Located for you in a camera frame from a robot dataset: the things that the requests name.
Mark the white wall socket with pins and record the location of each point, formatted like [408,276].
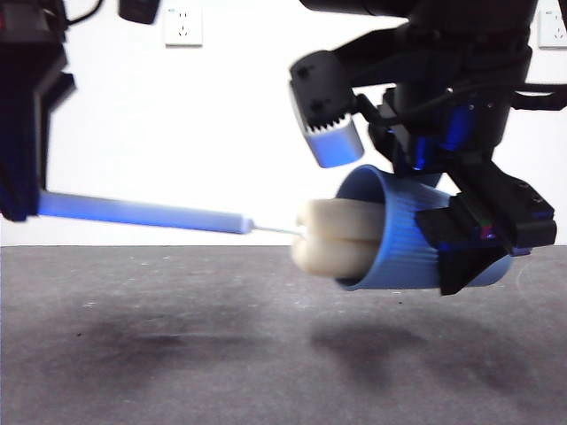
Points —
[184,26]
[553,28]

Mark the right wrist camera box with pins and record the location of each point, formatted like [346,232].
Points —
[328,133]

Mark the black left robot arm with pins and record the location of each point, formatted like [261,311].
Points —
[17,57]

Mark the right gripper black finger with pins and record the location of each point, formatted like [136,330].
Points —
[460,261]

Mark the grey cup brush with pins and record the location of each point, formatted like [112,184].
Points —
[336,261]

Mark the blue ribbed plastic cup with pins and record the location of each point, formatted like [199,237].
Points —
[398,230]

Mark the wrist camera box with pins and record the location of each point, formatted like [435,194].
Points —
[138,11]
[328,133]

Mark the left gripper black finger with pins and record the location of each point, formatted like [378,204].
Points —
[22,168]

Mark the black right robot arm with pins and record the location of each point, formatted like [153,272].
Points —
[465,44]

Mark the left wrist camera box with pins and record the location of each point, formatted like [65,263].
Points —
[138,11]

